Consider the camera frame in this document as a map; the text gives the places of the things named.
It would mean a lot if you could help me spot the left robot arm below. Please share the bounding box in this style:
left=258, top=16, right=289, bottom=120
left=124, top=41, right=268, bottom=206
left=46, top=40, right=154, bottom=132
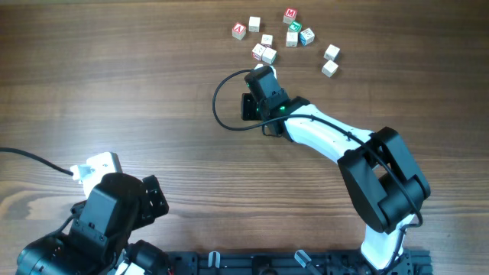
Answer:
left=16, top=173, right=171, bottom=275

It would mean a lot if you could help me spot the white block beside red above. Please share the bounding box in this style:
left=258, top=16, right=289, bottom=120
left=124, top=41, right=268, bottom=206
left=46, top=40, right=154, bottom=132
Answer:
left=261, top=47, right=277, bottom=64

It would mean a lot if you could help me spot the red edged picture block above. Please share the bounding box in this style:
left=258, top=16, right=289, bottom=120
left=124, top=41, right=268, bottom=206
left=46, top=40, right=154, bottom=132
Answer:
left=251, top=44, right=266, bottom=61

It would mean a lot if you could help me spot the small white picture block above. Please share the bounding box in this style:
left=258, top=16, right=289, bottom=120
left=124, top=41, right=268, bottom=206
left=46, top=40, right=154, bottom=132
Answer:
left=261, top=34, right=274, bottom=47

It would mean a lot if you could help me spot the white picture block centre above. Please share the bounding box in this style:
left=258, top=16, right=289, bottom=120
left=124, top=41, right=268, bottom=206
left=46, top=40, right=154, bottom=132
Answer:
left=286, top=32, right=299, bottom=47

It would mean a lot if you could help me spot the red letter A block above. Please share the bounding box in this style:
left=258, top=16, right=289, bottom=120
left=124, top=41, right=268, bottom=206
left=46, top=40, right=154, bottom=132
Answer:
left=232, top=22, right=247, bottom=40

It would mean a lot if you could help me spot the plain wooden block top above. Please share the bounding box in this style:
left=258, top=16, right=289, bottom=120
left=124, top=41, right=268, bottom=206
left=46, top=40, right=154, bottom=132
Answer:
left=248, top=16, right=261, bottom=32

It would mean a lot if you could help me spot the blue edged block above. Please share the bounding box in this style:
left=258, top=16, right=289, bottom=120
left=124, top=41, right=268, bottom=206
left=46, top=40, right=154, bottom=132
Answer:
left=299, top=27, right=315, bottom=46

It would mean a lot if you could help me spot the green picture block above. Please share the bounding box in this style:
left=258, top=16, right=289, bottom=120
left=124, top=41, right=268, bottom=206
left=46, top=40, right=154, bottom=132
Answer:
left=287, top=21, right=302, bottom=33

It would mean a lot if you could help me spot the plain block lower right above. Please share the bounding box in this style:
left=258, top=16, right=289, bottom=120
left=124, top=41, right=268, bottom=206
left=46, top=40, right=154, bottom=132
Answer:
left=322, top=60, right=339, bottom=78

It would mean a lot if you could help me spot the red letter M block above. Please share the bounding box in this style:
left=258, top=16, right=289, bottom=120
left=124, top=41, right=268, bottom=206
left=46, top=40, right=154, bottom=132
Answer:
left=283, top=8, right=297, bottom=24

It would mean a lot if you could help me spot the plain block upper right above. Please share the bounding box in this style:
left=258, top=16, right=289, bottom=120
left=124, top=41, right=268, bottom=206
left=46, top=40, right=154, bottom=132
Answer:
left=323, top=44, right=340, bottom=61

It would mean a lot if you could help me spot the right camera cable black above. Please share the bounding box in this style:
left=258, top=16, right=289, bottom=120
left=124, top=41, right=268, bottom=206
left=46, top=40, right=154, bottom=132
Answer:
left=212, top=69, right=424, bottom=268

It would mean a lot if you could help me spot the camera cable black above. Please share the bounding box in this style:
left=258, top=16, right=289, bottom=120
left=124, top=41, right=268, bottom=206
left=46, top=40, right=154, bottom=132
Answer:
left=0, top=147, right=73, bottom=176
left=212, top=69, right=424, bottom=268

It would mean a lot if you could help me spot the left camera cable black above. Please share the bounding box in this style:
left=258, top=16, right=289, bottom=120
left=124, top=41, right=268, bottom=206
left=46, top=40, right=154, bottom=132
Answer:
left=0, top=147, right=73, bottom=176

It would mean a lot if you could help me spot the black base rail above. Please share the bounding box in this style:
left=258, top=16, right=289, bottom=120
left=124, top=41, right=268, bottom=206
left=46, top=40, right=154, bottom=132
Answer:
left=164, top=250, right=432, bottom=275

